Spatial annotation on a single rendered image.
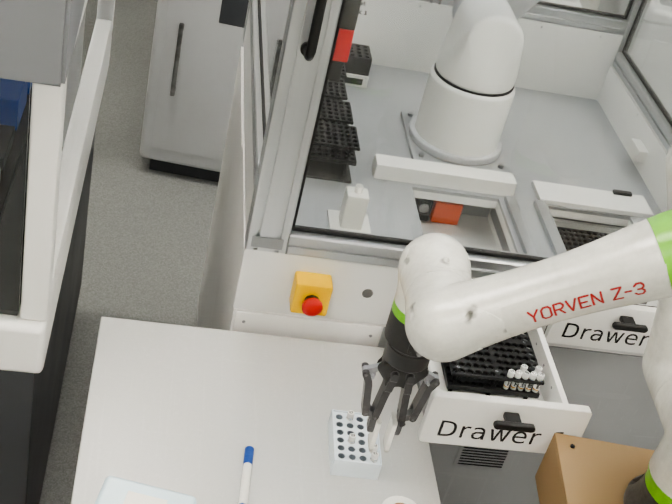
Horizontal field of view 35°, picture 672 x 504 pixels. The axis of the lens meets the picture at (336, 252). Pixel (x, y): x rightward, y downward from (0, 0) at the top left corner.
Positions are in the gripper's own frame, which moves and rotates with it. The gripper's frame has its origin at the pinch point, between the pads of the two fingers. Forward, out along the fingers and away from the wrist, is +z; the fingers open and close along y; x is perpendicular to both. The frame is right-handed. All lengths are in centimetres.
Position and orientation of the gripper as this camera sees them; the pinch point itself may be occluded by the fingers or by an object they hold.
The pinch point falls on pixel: (382, 431)
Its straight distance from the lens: 185.2
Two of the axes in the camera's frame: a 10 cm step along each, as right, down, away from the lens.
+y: 9.8, 1.4, 1.5
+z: -2.0, 8.0, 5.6
